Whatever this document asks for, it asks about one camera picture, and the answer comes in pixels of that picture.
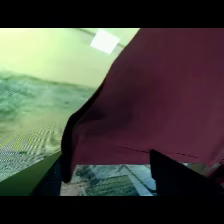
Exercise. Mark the dark red garment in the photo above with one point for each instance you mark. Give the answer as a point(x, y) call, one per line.
point(166, 100)

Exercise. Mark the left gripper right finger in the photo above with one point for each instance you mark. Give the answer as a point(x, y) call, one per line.
point(180, 180)

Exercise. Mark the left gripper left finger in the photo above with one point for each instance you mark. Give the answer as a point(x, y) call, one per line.
point(45, 183)

